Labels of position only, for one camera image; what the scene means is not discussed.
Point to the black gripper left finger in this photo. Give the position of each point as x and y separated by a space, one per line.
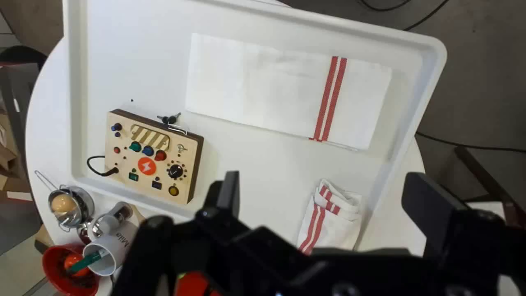
223 196

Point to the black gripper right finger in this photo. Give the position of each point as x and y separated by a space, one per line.
451 227

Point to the wooden busy board with buttons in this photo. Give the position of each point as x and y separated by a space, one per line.
154 157

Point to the white red-striped towel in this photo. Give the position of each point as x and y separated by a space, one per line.
333 219
335 99

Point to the crumpled white red-striped towel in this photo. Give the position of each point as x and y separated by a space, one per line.
333 219

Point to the large white plastic tray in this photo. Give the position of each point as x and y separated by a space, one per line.
134 55

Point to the metal strainer with egg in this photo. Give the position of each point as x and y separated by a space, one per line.
72 206

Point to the red bowl with tomato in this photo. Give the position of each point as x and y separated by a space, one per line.
58 262

